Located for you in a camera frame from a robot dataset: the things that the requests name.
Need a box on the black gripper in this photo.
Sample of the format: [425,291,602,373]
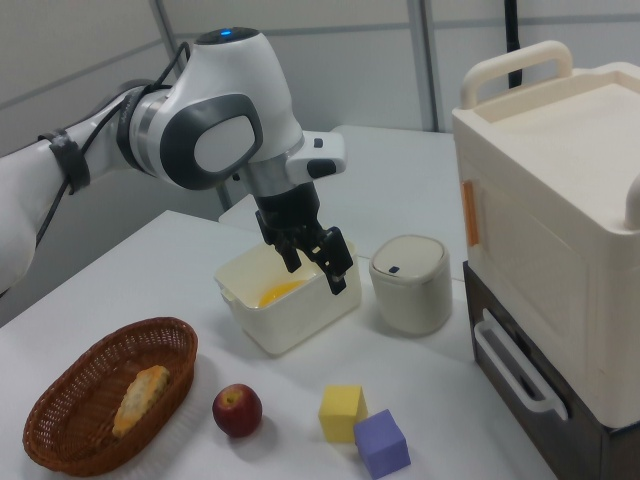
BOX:
[253,182,352,297]

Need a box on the long toy bread loaf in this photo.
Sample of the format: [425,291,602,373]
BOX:
[110,364,171,439]

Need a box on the brown wicker basket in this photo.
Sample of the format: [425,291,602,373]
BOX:
[22,315,200,474]

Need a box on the yellow toy banana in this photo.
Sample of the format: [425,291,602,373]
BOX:
[258,280,304,309]

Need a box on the cream plastic open box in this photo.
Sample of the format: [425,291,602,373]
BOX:
[213,238,362,357]

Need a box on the small cream lidded bin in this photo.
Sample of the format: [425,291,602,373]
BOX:
[368,233,454,336]

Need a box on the yellow foam cube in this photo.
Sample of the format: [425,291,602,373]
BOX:
[318,384,369,444]

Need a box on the orange cabinet tag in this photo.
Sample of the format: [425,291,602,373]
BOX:
[462,180,482,247]

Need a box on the red apple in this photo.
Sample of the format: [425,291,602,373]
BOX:
[212,383,264,439]

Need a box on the purple foam cube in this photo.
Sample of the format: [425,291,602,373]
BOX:
[353,408,412,480]

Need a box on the black vertical pole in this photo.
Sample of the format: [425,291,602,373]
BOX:
[502,0,526,89]

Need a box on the dark brown drawer base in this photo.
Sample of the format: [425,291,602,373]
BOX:
[462,262,640,480]

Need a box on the white drawer handle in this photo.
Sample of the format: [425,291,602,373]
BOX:
[473,319,570,421]

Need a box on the dark grey cable strap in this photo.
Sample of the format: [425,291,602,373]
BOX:
[37,128,92,196]

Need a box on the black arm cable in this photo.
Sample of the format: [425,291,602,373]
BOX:
[33,42,194,249]

